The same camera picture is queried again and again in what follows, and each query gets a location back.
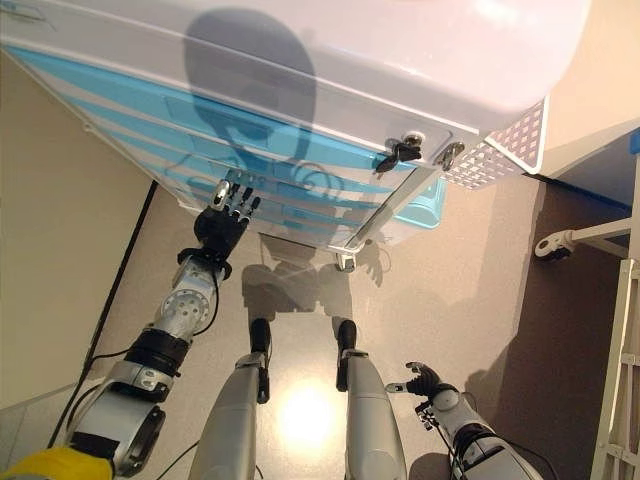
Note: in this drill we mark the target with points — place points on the deep blue fronted cart drawer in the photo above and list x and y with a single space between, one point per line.
280 200

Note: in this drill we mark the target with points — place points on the black keys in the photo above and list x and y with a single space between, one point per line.
397 152

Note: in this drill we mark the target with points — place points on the silver latch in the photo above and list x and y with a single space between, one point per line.
450 152

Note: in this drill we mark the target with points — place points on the grey robot right leg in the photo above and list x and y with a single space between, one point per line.
370 415

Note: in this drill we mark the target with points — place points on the white medical cart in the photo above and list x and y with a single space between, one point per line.
400 75

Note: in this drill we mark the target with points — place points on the white perforated basket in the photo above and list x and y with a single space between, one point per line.
520 140

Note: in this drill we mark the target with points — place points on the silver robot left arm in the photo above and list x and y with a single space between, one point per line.
185 305

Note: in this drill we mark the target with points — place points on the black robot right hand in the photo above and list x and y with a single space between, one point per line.
425 382

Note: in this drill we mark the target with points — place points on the grey robot leg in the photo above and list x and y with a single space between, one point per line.
230 425
370 415

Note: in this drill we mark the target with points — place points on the grey robot left leg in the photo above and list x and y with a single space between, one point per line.
230 425

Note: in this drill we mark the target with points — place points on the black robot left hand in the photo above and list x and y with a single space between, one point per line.
220 230

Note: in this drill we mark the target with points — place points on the yellow foam shoulder pad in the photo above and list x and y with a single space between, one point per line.
60 465

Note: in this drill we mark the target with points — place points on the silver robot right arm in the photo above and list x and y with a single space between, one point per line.
465 420

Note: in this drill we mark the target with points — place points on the cart caster wheel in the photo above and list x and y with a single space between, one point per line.
346 262

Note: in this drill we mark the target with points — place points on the white hospital bed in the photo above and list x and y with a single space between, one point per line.
600 231

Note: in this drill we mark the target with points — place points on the light blue waste bin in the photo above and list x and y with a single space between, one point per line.
425 210

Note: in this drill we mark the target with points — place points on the white slatted rail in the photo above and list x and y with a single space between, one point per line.
622 350

